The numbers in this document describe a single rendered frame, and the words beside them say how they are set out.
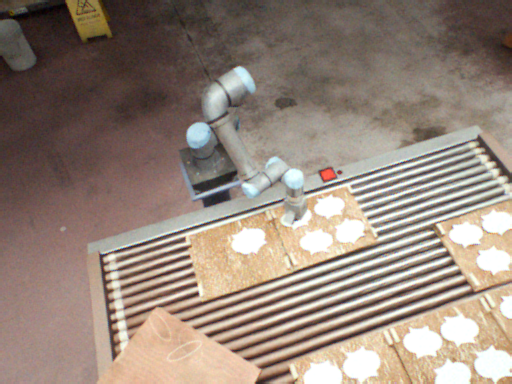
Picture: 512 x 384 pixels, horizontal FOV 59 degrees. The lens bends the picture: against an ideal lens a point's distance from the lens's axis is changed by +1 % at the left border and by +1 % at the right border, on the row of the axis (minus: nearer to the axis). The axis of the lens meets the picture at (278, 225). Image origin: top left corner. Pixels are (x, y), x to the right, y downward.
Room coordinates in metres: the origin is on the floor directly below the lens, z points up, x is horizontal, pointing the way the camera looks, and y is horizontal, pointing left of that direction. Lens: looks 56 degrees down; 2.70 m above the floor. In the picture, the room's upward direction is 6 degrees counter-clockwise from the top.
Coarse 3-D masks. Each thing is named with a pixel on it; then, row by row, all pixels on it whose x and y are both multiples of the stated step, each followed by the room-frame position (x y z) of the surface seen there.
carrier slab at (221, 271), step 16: (224, 224) 1.21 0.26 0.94; (240, 224) 1.20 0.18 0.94; (256, 224) 1.19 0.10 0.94; (272, 224) 1.18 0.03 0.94; (192, 240) 1.14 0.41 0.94; (208, 240) 1.13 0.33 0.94; (224, 240) 1.12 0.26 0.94; (272, 240) 1.09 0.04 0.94; (192, 256) 1.06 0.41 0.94; (208, 256) 1.05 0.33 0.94; (224, 256) 1.04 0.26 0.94; (240, 256) 1.03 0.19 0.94; (256, 256) 1.02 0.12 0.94; (272, 256) 1.01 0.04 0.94; (208, 272) 0.96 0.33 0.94; (224, 272) 0.96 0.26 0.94; (240, 272) 0.95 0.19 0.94; (256, 272) 0.94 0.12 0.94; (272, 272) 0.93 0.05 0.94; (288, 272) 0.92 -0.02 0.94; (208, 288) 0.89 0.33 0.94; (224, 288) 0.88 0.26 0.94; (240, 288) 0.87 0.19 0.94
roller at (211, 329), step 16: (416, 256) 0.94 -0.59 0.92; (432, 256) 0.93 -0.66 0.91; (368, 272) 0.89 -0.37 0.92; (384, 272) 0.88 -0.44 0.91; (320, 288) 0.84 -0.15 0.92; (336, 288) 0.83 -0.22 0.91; (272, 304) 0.79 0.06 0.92; (288, 304) 0.78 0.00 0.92; (224, 320) 0.74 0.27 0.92; (240, 320) 0.73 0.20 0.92
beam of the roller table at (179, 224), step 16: (416, 144) 1.60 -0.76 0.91; (432, 144) 1.58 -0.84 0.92; (448, 144) 1.57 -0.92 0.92; (368, 160) 1.52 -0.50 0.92; (384, 160) 1.51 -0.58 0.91; (400, 160) 1.50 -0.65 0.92; (352, 176) 1.43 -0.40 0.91; (272, 192) 1.39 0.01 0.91; (304, 192) 1.37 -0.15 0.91; (208, 208) 1.33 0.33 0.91; (224, 208) 1.32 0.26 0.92; (240, 208) 1.31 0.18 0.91; (256, 208) 1.31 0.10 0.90; (160, 224) 1.27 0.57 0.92; (176, 224) 1.26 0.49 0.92; (192, 224) 1.25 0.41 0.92; (112, 240) 1.21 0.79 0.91; (128, 240) 1.20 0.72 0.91; (144, 240) 1.19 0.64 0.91
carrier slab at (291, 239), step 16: (336, 192) 1.33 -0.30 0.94; (352, 208) 1.22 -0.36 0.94; (320, 224) 1.15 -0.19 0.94; (336, 224) 1.14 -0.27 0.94; (368, 224) 1.12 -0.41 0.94; (288, 240) 1.08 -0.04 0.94; (336, 240) 1.06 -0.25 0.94; (368, 240) 1.04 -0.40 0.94; (288, 256) 1.00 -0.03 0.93; (304, 256) 0.99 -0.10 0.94; (320, 256) 0.98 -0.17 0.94; (336, 256) 0.98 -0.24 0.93
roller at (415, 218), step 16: (480, 192) 1.25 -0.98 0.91; (496, 192) 1.24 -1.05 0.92; (432, 208) 1.19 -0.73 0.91; (448, 208) 1.18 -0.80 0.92; (384, 224) 1.13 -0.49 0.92; (400, 224) 1.12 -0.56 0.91; (192, 288) 0.90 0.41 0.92; (144, 304) 0.85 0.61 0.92; (160, 304) 0.85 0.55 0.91; (112, 320) 0.80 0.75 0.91
